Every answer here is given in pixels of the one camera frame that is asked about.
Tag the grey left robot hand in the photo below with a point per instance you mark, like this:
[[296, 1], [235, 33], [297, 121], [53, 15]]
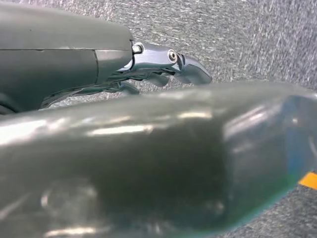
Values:
[[49, 49]]

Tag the glossy grey curved panel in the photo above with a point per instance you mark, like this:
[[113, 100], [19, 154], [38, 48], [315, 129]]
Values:
[[149, 164]]

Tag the yellow floor tape strip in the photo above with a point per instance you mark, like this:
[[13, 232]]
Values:
[[309, 180]]

